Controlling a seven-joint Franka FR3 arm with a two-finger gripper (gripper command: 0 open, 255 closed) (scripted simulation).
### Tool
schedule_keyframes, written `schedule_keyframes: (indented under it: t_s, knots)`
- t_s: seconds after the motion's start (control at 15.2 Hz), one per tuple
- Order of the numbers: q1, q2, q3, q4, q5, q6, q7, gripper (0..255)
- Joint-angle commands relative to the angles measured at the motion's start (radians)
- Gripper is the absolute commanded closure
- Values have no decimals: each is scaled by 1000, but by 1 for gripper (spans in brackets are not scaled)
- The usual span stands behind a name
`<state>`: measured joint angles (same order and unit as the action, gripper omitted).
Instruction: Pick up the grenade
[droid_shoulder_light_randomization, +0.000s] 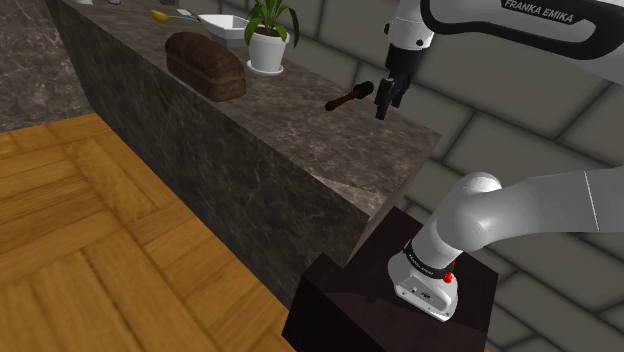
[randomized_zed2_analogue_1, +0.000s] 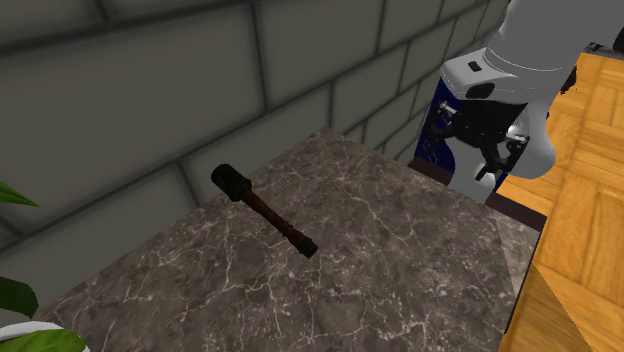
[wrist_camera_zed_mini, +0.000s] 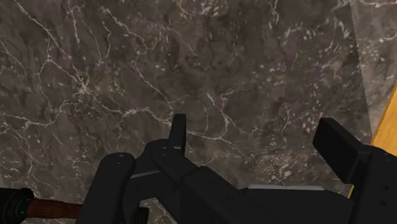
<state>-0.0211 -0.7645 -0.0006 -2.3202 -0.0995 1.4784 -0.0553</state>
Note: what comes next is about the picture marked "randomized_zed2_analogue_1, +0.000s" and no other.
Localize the blue patterned robot stand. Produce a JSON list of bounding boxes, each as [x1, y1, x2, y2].
[[413, 76, 511, 194]]

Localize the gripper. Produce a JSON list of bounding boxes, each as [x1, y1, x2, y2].
[[422, 95, 531, 183]]

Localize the green plant in white pot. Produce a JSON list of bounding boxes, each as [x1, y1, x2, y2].
[[0, 180, 92, 352]]

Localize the black and brown hand tool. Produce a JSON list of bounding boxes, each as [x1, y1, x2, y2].
[[210, 163, 320, 260]]

